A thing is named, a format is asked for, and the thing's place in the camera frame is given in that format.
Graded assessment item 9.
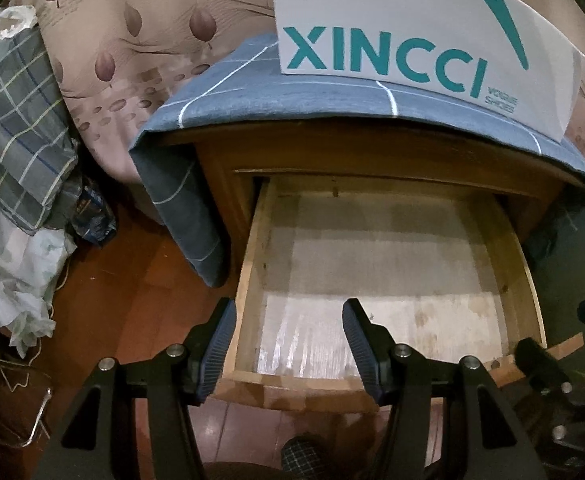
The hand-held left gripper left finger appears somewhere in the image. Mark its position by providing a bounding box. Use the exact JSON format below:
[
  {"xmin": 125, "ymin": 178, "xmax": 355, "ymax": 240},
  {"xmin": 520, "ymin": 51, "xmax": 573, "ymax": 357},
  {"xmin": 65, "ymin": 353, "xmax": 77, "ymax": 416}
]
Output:
[{"xmin": 32, "ymin": 297, "xmax": 238, "ymax": 480}]

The dark plaid slipper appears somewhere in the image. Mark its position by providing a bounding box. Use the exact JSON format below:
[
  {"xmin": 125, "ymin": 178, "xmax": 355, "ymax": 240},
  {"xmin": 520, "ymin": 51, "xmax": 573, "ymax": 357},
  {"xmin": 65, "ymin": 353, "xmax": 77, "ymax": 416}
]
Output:
[{"xmin": 280, "ymin": 436, "xmax": 326, "ymax": 480}]

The wooden drawer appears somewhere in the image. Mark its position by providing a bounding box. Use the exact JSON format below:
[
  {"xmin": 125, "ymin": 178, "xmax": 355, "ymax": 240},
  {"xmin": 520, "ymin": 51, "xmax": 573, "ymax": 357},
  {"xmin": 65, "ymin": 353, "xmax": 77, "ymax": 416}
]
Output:
[{"xmin": 217, "ymin": 172, "xmax": 585, "ymax": 413}]

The grey plaid quilt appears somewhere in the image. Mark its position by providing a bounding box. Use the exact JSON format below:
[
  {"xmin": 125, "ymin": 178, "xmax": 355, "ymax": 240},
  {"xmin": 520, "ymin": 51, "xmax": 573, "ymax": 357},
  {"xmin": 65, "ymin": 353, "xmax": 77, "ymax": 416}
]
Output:
[{"xmin": 0, "ymin": 25, "xmax": 80, "ymax": 236}]

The blue checked cloth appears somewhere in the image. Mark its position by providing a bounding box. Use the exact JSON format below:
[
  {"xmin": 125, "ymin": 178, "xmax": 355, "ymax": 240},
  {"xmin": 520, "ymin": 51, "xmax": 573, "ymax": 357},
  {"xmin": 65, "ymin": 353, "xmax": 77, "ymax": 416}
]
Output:
[{"xmin": 129, "ymin": 32, "xmax": 585, "ymax": 288}]

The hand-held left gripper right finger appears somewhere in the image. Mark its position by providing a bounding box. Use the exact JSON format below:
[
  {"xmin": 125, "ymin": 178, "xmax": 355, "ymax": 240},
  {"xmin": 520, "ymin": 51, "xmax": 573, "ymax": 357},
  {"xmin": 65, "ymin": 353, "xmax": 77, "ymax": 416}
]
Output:
[{"xmin": 343, "ymin": 298, "xmax": 548, "ymax": 480}]

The white shoe box teal print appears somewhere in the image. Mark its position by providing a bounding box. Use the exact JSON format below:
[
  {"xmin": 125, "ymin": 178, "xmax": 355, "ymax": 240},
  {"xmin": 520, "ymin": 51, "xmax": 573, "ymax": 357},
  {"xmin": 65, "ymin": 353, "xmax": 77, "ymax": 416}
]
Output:
[{"xmin": 269, "ymin": 0, "xmax": 585, "ymax": 143}]

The white floral sheet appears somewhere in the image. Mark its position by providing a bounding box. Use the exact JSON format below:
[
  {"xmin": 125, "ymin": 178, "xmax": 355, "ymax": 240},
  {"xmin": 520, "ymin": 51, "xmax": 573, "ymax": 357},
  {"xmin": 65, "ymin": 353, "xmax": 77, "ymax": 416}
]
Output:
[{"xmin": 0, "ymin": 170, "xmax": 78, "ymax": 361}]

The wooden nightstand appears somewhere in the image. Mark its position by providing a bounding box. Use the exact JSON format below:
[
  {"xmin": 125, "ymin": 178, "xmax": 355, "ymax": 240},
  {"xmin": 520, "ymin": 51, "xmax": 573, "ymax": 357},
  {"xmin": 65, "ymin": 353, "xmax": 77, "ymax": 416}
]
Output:
[{"xmin": 162, "ymin": 125, "xmax": 573, "ymax": 286}]

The dark green cloth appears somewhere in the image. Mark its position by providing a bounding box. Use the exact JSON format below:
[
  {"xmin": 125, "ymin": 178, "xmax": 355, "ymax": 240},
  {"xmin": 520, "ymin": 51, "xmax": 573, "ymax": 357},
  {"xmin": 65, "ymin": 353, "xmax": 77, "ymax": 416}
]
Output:
[{"xmin": 523, "ymin": 195, "xmax": 585, "ymax": 361}]

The plastic water bottle blue label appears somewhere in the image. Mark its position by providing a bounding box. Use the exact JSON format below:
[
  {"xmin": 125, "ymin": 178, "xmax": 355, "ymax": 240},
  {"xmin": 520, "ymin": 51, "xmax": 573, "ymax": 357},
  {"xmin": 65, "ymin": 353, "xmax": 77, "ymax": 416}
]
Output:
[{"xmin": 67, "ymin": 175, "xmax": 118, "ymax": 246}]

